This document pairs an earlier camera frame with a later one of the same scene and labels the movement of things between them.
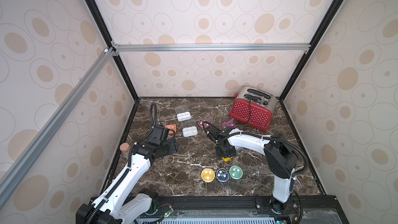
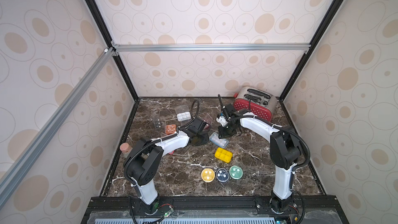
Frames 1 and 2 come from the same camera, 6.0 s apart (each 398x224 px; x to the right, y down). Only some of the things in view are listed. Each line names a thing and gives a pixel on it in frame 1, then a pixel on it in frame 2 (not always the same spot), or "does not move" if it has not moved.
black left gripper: x=173 y=142 to x=206 y=139
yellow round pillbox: x=208 y=175 does not move
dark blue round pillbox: x=222 y=175 does not move
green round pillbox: x=236 y=172 does not move
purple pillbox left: x=205 y=123 does not move
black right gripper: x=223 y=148 to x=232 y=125
